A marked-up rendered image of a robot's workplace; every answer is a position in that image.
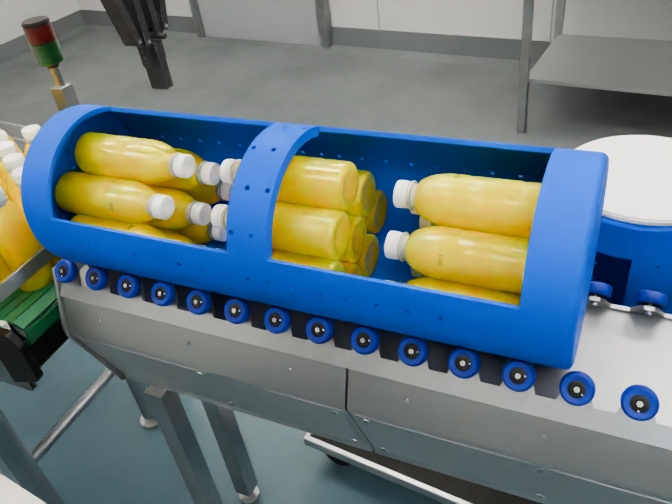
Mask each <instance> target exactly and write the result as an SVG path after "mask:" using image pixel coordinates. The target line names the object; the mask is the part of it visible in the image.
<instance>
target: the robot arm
mask: <svg viewBox="0 0 672 504"><path fill-rule="evenodd" d="M100 1H101V3H102V5H103V7H104V9H105V10H106V12H107V14H108V16H109V18H110V20H111V21H112V23H113V25H114V27H115V29H116V31H117V32H118V34H119V36H120V38H121V40H122V42H123V44H124V45H125V46H136V47H137V49H138V51H139V55H140V58H141V61H142V64H143V66H144V67H145V68H146V71H147V74H148V77H149V80H150V83H151V86H152V88H154V89H166V90H167V89H169V88H170V87H172V86H173V85H174V84H173V81H172V78H171V74H170V71H169V68H168V64H167V61H166V53H165V50H164V47H163V43H162V40H161V39H166V37H167V34H166V33H163V31H164V30H167V29H168V18H167V11H166V3H165V0H100ZM158 20H160V21H158Z"/></svg>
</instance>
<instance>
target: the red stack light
mask: <svg viewBox="0 0 672 504"><path fill-rule="evenodd" d="M22 29H23V32H24V34H25V36H26V39H27V41H28V44H29V45H31V46H39V45H44V44H48V43H50V42H52V41H54V40H55V39H56V34H55V32H54V29H53V27H52V24H51V22H50V21H49V22H48V23H47V24H45V25H43V26H40V27H36V28H30V29H26V28H24V27H22Z"/></svg>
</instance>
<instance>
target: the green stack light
mask: <svg viewBox="0 0 672 504"><path fill-rule="evenodd" d="M29 46H30V48H31V51H32V53H33V55H34V58H35V60H36V63H37V65H38V66H41V67H46V66H52V65H55V64H58V63H60V62H62V61H63V60H64V55H63V53H62V50H61V47H60V45H59V42H58V40H57V38H56V39H55V40H54V41H52V42H50V43H48V44H44V45H39V46H31V45H29Z"/></svg>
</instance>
